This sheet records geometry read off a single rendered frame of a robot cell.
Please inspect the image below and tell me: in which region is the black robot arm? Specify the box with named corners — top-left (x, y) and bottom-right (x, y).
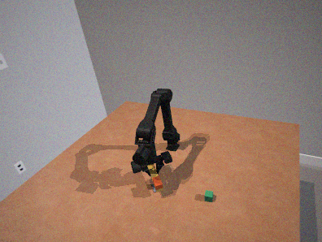
top-left (133, 89), bottom-right (180, 166)

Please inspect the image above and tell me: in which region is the small green block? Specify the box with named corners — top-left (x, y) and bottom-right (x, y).
top-left (204, 190), bottom-right (213, 202)

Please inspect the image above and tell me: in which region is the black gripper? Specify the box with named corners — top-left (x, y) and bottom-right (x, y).
top-left (131, 150), bottom-right (172, 176)

